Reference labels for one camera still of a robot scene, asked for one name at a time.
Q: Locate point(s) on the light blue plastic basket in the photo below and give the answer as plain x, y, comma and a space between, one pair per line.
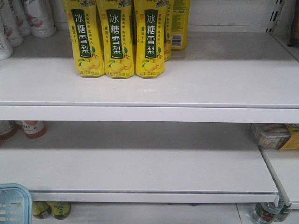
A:
15, 204

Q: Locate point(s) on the yellow pear drink bottle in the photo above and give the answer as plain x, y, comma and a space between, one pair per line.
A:
84, 27
179, 26
150, 26
116, 22

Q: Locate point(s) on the orange C100 juice bottle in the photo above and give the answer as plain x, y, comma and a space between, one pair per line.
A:
33, 129
7, 129

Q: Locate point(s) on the yellow lemon tea bottle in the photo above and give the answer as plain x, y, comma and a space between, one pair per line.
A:
40, 209
60, 210

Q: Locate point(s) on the yellow cardboard box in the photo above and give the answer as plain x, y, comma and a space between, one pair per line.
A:
275, 136

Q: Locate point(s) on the white peach drink bottle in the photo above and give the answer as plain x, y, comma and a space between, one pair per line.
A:
40, 18
6, 49
11, 27

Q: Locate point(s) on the clear green label bottles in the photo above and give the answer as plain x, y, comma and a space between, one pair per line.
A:
266, 213

